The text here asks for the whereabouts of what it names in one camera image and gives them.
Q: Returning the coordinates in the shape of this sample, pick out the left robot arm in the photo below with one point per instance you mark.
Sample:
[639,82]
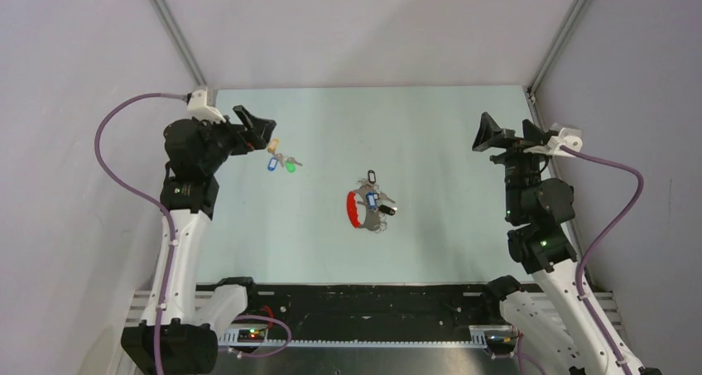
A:
[172,336]

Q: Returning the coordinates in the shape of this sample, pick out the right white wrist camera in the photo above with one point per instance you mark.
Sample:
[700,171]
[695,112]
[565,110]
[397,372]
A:
[562,141]

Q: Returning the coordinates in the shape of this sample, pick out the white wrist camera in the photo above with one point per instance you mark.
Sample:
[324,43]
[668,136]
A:
[562,141]
[200,105]

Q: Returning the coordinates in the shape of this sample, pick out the right aluminium frame post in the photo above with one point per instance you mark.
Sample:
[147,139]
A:
[563,34]

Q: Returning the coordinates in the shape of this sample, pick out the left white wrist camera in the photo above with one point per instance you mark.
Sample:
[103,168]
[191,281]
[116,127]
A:
[200,105]

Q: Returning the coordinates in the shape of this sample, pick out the red-handled metal key holder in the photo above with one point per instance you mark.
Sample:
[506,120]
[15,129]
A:
[358,213]

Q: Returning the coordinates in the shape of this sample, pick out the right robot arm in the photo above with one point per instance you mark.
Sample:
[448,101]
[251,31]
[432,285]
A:
[579,339]

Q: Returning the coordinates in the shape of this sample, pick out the aluminium frame post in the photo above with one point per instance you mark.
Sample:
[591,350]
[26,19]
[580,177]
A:
[172,29]
[563,34]

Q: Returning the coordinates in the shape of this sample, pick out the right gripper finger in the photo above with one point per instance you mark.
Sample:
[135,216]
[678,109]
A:
[491,135]
[534,134]

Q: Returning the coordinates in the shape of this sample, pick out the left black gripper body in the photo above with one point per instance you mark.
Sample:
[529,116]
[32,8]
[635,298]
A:
[223,140]

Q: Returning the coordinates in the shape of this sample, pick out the left aluminium frame post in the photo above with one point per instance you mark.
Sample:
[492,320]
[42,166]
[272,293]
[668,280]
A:
[172,29]

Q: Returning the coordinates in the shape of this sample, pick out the grey cable duct rail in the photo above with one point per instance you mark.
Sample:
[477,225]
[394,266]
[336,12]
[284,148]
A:
[233,339]

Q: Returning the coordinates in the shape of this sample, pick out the blue-tagged key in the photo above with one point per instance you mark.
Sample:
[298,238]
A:
[372,201]
[277,161]

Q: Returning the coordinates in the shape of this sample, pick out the black-tagged key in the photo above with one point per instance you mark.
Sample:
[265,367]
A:
[387,210]

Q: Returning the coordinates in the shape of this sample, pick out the blue-tagged loose key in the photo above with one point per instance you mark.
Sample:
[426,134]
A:
[277,161]

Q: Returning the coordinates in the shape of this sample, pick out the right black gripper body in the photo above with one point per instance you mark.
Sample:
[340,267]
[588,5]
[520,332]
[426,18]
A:
[521,169]

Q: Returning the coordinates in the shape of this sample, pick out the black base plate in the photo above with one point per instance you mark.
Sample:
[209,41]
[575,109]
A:
[448,312]

